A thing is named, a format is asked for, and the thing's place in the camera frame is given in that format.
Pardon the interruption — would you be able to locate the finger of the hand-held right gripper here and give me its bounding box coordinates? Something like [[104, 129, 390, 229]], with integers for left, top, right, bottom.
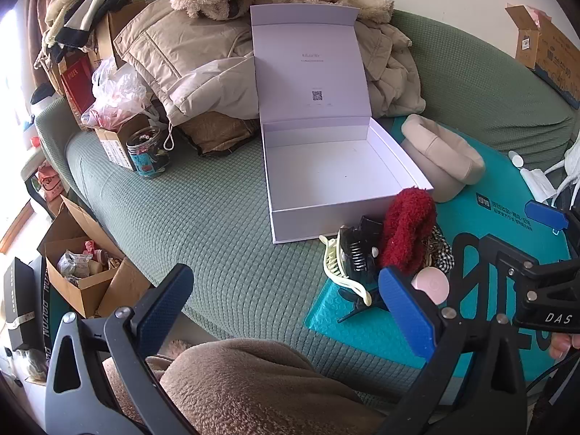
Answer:
[[485, 234, 580, 302], [525, 199, 580, 242]]

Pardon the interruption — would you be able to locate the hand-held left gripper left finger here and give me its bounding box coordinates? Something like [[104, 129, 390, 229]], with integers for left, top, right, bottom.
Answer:
[[44, 263, 195, 435]]

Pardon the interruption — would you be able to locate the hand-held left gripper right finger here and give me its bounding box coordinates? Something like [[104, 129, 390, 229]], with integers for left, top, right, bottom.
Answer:
[[378, 266, 529, 435]]

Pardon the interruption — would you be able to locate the pink round compact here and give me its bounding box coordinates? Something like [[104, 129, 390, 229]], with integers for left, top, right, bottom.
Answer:
[[411, 266, 450, 303]]

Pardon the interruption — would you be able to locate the black white checkered scrunchie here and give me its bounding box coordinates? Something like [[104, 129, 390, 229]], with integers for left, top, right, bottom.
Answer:
[[421, 225, 455, 277]]

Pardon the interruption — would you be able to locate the black hair claw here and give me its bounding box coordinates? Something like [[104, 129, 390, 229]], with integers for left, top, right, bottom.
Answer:
[[335, 216, 391, 323]]

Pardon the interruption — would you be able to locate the cream hair claw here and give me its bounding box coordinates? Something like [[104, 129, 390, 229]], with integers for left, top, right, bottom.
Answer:
[[319, 235, 373, 306]]

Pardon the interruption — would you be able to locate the red fuzzy scrunchie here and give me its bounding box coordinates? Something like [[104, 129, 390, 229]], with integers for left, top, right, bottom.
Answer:
[[380, 187, 438, 277]]

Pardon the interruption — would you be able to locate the white lidded gift box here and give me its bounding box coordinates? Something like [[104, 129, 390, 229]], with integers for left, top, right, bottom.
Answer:
[[250, 4, 435, 244]]

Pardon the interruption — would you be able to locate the person's right hand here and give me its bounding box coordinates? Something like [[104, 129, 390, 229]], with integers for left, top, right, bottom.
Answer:
[[550, 333, 580, 363]]

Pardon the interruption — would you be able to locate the teal bubble mailer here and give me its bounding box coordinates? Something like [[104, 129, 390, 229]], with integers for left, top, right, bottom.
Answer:
[[306, 115, 574, 381]]

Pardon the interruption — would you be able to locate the open cardboard box of clutter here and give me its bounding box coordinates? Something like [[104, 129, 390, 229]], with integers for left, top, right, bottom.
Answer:
[[37, 195, 152, 320]]

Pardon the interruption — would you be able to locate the green quilted sofa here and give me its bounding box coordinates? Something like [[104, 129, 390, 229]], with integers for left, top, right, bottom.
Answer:
[[35, 9, 580, 406]]

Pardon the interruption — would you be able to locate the beige cap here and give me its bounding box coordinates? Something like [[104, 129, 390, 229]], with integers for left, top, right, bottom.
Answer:
[[401, 113, 486, 203]]

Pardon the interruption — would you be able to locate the brown fleece blanket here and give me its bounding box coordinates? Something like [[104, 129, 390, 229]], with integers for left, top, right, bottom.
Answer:
[[103, 337, 386, 435]]

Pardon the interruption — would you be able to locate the glass jar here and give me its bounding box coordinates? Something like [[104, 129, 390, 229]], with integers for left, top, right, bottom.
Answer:
[[126, 127, 172, 181]]

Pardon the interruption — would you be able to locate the black flat box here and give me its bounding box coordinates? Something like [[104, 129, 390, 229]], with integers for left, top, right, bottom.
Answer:
[[2, 257, 46, 352]]

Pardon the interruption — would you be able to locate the small cardboard box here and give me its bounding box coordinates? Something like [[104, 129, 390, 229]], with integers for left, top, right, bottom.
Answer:
[[82, 115, 155, 172]]

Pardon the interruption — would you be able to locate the printed cardboard box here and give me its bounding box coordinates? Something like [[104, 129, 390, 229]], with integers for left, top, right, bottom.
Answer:
[[505, 4, 580, 110]]

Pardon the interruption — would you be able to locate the pink printed box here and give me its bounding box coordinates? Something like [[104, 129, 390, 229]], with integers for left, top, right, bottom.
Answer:
[[38, 163, 64, 200]]

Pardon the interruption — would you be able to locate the brown patterned cushion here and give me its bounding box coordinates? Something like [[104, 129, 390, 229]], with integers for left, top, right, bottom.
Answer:
[[179, 111, 261, 157]]

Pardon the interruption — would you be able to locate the clear plastic bag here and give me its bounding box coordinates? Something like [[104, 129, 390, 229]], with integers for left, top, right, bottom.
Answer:
[[82, 57, 157, 130]]

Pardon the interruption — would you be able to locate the red box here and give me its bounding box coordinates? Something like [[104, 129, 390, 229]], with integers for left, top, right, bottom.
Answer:
[[60, 57, 98, 119]]

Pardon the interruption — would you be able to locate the beige puffer jacket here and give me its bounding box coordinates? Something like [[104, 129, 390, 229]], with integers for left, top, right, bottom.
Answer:
[[112, 0, 427, 127]]

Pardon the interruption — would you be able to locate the brown cardboard carton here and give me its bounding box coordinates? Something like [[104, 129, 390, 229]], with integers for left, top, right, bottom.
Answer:
[[97, 2, 157, 71]]

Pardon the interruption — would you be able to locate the pile of folded clothes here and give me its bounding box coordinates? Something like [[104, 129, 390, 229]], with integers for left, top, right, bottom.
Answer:
[[34, 0, 155, 62]]

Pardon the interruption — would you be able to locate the brown curtain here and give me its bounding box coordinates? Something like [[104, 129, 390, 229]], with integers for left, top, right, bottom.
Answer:
[[25, 0, 73, 50]]

